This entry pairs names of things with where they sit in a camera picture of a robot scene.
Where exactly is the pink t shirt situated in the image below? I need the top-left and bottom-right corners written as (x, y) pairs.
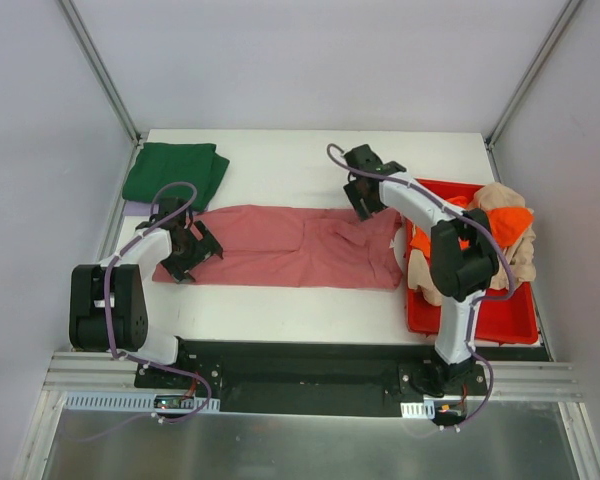
top-left (151, 203), bottom-right (406, 292)

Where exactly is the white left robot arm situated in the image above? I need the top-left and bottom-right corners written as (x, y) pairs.
top-left (68, 197), bottom-right (223, 389)

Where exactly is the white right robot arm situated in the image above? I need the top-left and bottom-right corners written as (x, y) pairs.
top-left (327, 144), bottom-right (500, 395)

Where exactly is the lavender folded t shirt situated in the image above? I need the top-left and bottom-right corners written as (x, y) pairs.
top-left (123, 201), bottom-right (155, 217)

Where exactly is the green folded t shirt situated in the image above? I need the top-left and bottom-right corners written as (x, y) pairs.
top-left (122, 142), bottom-right (230, 212)

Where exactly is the beige t shirt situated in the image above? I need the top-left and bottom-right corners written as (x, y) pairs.
top-left (407, 182), bottom-right (536, 306)

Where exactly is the orange t shirt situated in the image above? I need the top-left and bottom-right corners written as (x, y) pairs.
top-left (410, 195), bottom-right (534, 259)

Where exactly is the red plastic bin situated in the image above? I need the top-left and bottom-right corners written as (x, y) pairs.
top-left (406, 180), bottom-right (538, 344)

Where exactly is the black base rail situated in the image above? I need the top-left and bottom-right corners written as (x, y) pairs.
top-left (133, 338), bottom-right (487, 415)

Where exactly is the white left cable duct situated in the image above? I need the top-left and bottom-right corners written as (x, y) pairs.
top-left (65, 392), bottom-right (221, 415)

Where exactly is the white cable duct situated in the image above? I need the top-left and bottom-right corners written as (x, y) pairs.
top-left (65, 392), bottom-right (221, 415)
top-left (400, 400), bottom-right (435, 420)

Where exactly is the aluminium front rail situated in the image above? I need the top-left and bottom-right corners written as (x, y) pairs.
top-left (43, 351), bottom-right (586, 402)

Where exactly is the left aluminium frame post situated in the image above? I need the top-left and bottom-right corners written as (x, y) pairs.
top-left (56, 0), bottom-right (142, 145)

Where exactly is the aluminium frame post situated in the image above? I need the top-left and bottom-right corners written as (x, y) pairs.
top-left (56, 0), bottom-right (142, 145)
top-left (484, 0), bottom-right (586, 149)

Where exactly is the white right cable duct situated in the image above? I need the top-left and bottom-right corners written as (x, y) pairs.
top-left (400, 400), bottom-right (435, 420)

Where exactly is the right aluminium frame post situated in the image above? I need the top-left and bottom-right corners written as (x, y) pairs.
top-left (484, 0), bottom-right (586, 149)

